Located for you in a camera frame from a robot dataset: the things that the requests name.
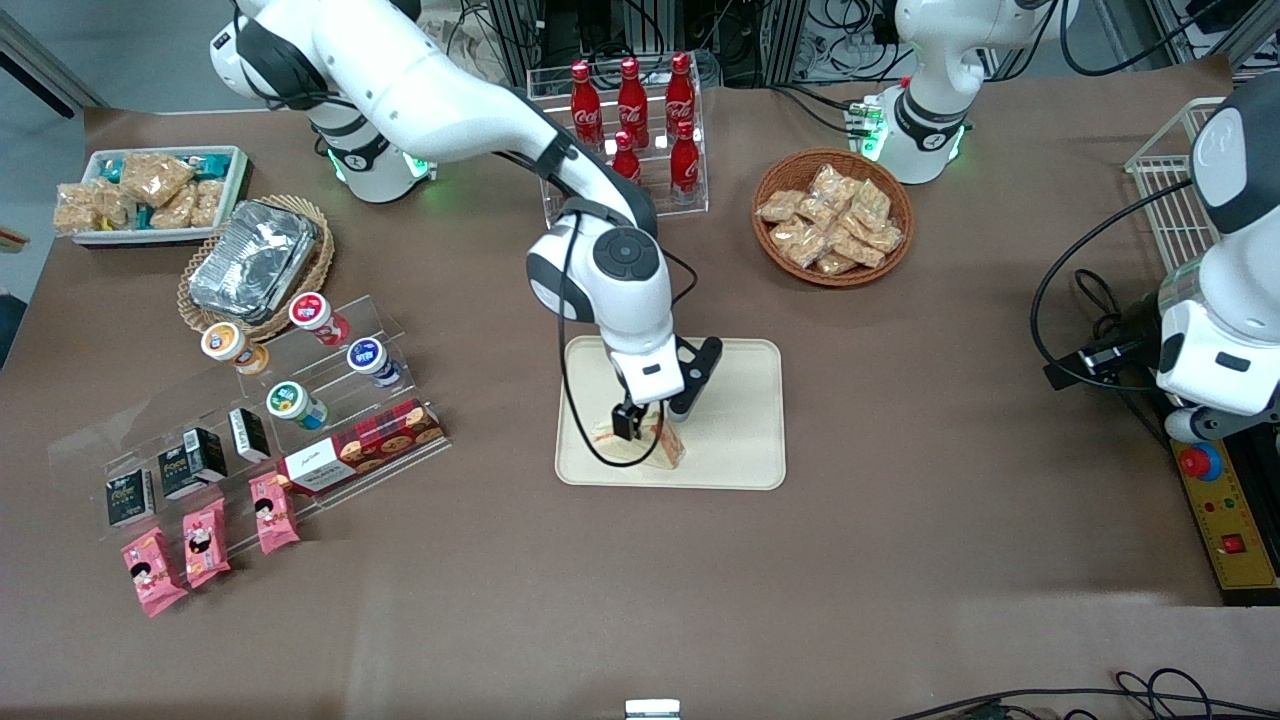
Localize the round wicker basket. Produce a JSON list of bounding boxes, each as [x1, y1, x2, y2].
[[752, 148, 915, 289]]

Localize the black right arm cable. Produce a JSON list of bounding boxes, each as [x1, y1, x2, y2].
[[555, 215, 701, 469]]

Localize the clear acrylic bottle rack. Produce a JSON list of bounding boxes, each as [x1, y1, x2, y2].
[[527, 55, 709, 231]]

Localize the black Face tissue pack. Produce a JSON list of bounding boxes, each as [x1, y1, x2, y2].
[[228, 406, 272, 464], [105, 467, 157, 529], [157, 427, 229, 501]]

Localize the oval wicker basket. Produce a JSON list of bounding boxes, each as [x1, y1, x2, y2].
[[177, 195, 335, 344]]

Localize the pink cartoon snack packet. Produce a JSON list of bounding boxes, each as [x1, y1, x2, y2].
[[182, 497, 232, 589], [120, 527, 189, 618], [248, 472, 301, 556]]

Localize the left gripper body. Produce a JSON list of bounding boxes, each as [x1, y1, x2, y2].
[[1157, 300, 1280, 416]]

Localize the silver foil container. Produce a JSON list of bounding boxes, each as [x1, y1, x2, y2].
[[188, 199, 321, 326]]

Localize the cream plastic tray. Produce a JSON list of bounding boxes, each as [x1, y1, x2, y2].
[[555, 336, 788, 491]]

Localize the red plaid cookie box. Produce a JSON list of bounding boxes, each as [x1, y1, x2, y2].
[[277, 399, 446, 498]]

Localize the red emergency stop button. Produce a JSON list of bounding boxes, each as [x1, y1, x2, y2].
[[1178, 442, 1223, 483]]

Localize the black floor cable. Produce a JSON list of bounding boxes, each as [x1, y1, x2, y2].
[[890, 668, 1280, 720]]

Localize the black device with cables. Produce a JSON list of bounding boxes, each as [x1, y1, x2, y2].
[[1045, 298, 1161, 393]]

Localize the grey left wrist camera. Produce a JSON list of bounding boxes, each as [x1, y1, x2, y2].
[[1163, 403, 1229, 443]]

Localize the green lid yogurt cup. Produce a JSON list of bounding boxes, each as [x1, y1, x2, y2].
[[265, 381, 329, 432]]

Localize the crumpled beige paper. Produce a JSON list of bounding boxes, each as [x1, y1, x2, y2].
[[420, 10, 511, 91]]

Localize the orange gum bottle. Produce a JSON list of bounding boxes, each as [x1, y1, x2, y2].
[[200, 321, 270, 376]]

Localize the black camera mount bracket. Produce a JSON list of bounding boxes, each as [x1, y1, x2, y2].
[[672, 336, 724, 401]]

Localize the clear acrylic stepped shelf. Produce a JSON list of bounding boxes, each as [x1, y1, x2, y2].
[[47, 292, 453, 546]]

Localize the white wire rack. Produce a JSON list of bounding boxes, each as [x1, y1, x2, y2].
[[1125, 96, 1233, 273]]

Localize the white rectangular bin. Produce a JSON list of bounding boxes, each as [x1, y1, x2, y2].
[[55, 146, 251, 248]]

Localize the triangle sandwich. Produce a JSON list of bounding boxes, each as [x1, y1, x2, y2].
[[590, 405, 688, 471]]

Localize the yellow control box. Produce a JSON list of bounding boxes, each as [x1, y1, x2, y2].
[[1170, 440, 1280, 606]]

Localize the blue lid yogurt cup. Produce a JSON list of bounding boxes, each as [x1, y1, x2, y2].
[[346, 337, 403, 389]]

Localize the red gum bottle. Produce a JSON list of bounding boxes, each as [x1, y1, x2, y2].
[[288, 291, 351, 347]]

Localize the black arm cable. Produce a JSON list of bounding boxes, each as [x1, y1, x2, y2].
[[1030, 175, 1201, 393], [555, 215, 701, 469]]

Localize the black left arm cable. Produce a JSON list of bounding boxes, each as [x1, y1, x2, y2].
[[1030, 175, 1201, 393]]

